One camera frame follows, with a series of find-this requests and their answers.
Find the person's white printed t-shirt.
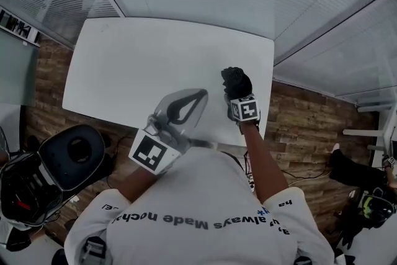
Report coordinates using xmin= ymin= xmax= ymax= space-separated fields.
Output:
xmin=63 ymin=145 xmax=336 ymax=265

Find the white office desk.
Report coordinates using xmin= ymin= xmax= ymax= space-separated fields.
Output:
xmin=342 ymin=95 xmax=397 ymax=159

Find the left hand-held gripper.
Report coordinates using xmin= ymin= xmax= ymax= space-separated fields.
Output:
xmin=128 ymin=88 xmax=209 ymax=177

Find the person's left forearm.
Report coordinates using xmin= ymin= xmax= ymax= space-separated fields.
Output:
xmin=116 ymin=161 xmax=163 ymax=205

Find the person's right forearm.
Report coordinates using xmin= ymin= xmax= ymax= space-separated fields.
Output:
xmin=236 ymin=119 xmax=290 ymax=203

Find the white power strip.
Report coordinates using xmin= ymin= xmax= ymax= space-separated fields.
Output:
xmin=246 ymin=173 xmax=257 ymax=194

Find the black green headset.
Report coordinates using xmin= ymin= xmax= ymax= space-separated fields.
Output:
xmin=359 ymin=193 xmax=397 ymax=230

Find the frosted green glass door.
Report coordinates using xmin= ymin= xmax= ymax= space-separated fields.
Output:
xmin=0 ymin=29 xmax=41 ymax=109

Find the white table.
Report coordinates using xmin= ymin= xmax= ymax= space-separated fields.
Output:
xmin=61 ymin=17 xmax=275 ymax=148

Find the black glove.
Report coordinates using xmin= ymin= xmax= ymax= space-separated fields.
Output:
xmin=337 ymin=210 xmax=367 ymax=253

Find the black white-framed office chair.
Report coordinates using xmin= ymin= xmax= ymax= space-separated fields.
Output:
xmin=0 ymin=123 xmax=109 ymax=228

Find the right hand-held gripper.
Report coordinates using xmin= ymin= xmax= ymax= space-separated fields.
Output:
xmin=223 ymin=94 xmax=261 ymax=124

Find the white floor cable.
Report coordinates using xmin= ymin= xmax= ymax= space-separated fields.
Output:
xmin=287 ymin=169 xmax=332 ymax=187

